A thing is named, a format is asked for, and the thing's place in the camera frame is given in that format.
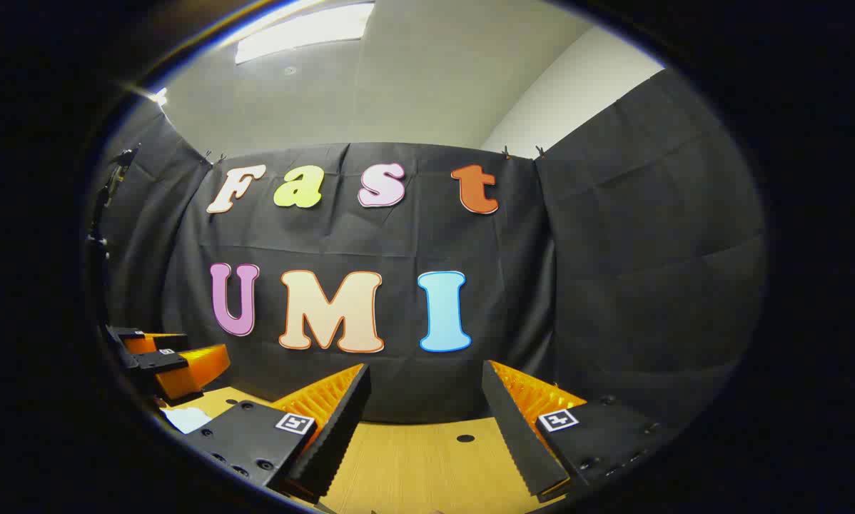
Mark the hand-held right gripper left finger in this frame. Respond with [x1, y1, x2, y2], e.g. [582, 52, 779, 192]
[185, 363, 371, 500]

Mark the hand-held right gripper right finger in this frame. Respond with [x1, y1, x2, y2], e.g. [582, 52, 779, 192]
[481, 361, 678, 500]

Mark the light blue suitcase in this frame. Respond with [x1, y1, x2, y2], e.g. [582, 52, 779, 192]
[160, 405, 214, 434]

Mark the black tripod stand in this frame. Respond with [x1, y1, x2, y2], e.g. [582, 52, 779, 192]
[85, 143, 141, 301]

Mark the ceiling light panel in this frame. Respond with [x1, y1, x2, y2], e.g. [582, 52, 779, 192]
[235, 1, 375, 65]

